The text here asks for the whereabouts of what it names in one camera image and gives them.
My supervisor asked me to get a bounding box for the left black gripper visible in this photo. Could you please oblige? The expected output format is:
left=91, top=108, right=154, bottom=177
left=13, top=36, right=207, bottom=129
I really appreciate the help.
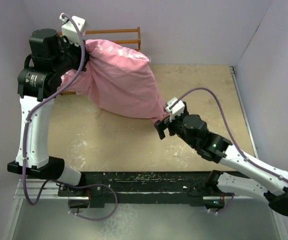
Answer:
left=51, top=34, right=89, bottom=77

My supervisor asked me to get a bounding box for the pink pillowcase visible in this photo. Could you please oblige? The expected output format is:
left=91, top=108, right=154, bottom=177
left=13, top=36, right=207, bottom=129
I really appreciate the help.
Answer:
left=68, top=39, right=167, bottom=122

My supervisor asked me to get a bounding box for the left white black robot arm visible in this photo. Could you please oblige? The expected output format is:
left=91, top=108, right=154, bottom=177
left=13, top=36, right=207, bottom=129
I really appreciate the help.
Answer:
left=7, top=28, right=89, bottom=196

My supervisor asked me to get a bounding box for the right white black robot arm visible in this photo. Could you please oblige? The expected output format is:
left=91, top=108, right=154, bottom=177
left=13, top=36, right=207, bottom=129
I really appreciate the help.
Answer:
left=154, top=113, right=288, bottom=217

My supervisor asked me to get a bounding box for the orange wooden rack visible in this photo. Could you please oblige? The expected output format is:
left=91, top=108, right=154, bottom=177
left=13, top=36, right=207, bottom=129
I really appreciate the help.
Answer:
left=57, top=26, right=142, bottom=96

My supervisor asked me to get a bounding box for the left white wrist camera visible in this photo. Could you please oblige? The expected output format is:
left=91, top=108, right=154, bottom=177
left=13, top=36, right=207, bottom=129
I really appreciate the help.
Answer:
left=59, top=13, right=88, bottom=47

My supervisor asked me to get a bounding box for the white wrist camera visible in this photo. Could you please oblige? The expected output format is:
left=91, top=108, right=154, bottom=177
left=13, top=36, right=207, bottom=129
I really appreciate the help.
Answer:
left=165, top=97, right=185, bottom=121
left=59, top=13, right=88, bottom=47

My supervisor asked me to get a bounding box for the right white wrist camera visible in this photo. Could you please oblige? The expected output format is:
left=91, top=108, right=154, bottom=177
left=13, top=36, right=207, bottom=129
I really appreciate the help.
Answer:
left=165, top=97, right=185, bottom=121

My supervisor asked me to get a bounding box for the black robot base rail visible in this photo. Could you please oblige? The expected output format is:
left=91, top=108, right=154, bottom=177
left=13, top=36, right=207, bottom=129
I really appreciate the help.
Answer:
left=58, top=171, right=232, bottom=208

